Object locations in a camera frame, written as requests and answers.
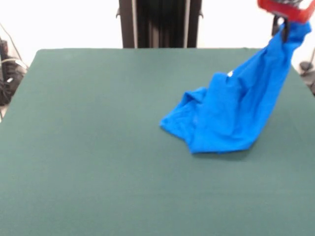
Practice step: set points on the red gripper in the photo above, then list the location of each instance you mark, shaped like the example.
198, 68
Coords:
283, 11

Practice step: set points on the blue printed t-shirt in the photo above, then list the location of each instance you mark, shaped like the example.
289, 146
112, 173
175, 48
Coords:
221, 123

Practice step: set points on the black chair base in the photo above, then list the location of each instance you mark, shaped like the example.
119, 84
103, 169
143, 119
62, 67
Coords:
306, 66

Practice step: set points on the dark green table cloth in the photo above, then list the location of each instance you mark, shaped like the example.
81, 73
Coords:
98, 147

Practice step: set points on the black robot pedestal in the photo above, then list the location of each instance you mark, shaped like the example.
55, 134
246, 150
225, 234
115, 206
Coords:
160, 24

